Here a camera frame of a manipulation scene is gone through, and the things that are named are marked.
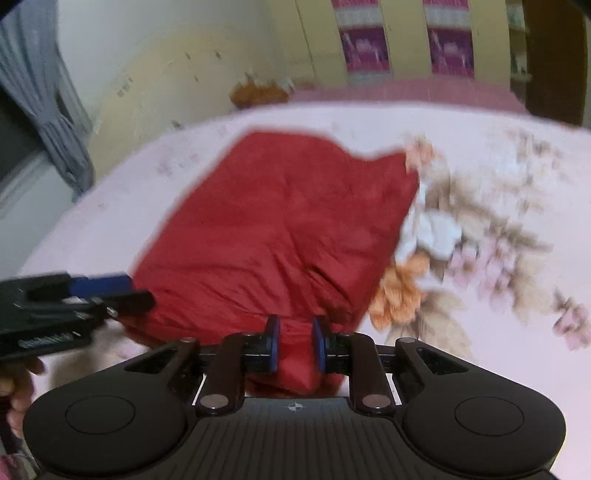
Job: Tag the cream wall shelf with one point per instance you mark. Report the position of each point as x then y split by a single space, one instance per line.
517 41

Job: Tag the orange brown knit cloth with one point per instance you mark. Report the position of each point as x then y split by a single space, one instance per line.
258 94

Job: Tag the grey curtain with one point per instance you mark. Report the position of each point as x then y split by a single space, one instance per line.
51 101

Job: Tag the cream wardrobe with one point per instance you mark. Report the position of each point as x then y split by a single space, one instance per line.
406 27

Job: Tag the person's left hand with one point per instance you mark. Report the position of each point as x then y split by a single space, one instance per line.
18 392

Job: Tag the pink checked bed sheet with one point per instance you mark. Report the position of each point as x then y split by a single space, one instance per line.
415 92

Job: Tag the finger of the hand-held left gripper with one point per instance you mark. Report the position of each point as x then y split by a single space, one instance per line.
104 284
131 302

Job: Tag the cream wooden headboard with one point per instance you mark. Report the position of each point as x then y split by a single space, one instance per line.
147 87

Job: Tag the purple wall poster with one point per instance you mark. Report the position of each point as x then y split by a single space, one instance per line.
358 11
364 50
447 11
451 51

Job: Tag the red quilted jacket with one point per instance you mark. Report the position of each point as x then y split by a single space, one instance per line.
286 230

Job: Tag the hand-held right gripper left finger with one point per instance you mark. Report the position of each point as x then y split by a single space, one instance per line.
274 344

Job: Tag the pale floral blanket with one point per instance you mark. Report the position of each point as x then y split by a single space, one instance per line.
485 194

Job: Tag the brown wooden door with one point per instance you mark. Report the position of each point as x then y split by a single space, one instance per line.
558 60

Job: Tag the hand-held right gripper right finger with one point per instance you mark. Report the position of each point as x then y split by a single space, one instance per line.
317 344

